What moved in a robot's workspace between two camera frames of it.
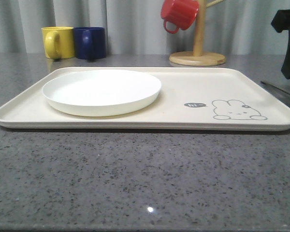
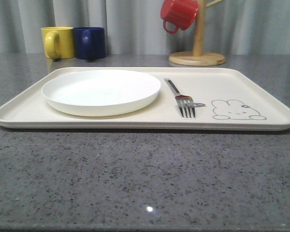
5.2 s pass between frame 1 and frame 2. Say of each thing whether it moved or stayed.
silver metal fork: moved
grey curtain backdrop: stayed
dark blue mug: stayed
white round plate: stayed
